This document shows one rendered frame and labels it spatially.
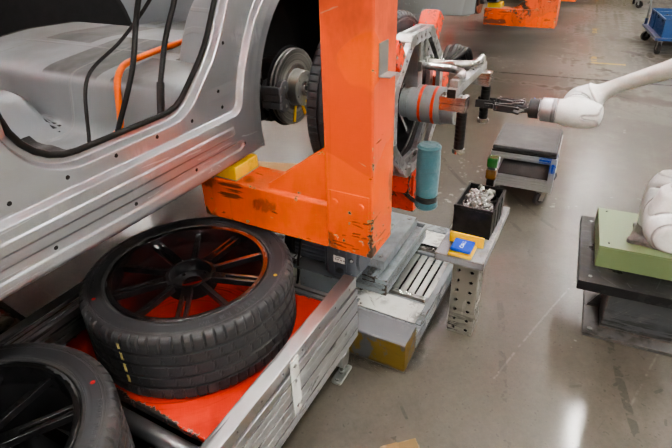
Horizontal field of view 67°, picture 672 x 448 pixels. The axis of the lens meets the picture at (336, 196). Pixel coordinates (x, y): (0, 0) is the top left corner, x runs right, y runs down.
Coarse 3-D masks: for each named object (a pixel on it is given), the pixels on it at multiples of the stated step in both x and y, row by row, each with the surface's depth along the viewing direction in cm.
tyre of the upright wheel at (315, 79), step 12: (408, 12) 189; (408, 24) 190; (312, 72) 178; (312, 84) 178; (312, 96) 178; (312, 108) 180; (312, 120) 181; (312, 132) 185; (312, 144) 188; (408, 144) 219
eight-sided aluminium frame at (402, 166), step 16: (400, 32) 178; (416, 32) 178; (432, 32) 190; (432, 48) 199; (400, 80) 171; (432, 80) 217; (432, 128) 216; (416, 144) 215; (400, 160) 188; (416, 160) 205; (400, 176) 199
